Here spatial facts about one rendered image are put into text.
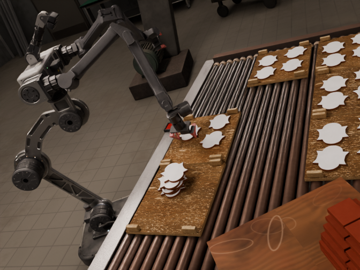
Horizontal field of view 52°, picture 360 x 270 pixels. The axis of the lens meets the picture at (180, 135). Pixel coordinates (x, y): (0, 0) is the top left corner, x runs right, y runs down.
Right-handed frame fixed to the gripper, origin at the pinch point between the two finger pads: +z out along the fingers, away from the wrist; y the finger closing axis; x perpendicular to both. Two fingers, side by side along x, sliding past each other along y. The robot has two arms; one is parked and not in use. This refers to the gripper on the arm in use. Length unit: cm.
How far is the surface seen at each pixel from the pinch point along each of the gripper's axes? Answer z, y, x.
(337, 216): -45, 75, -69
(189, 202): -11.2, 14.7, -45.0
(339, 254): -38, 75, -76
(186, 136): 0.3, -0.6, 0.4
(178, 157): -2.8, -1.0, -15.0
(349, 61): 15, 81, 51
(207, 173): -6.7, 18.4, -28.4
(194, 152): -2.1, 7.1, -12.1
